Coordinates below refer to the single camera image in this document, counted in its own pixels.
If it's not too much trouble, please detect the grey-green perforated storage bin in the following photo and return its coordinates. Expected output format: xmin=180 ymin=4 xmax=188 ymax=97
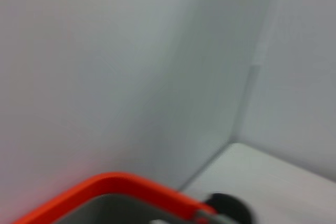
xmin=60 ymin=194 xmax=237 ymax=224

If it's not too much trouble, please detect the glass teapot black lid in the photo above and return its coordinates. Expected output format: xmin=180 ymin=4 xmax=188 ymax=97
xmin=204 ymin=193 xmax=253 ymax=224

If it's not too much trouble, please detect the orange bin handle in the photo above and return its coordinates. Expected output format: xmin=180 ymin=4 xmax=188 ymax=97
xmin=13 ymin=171 xmax=218 ymax=224

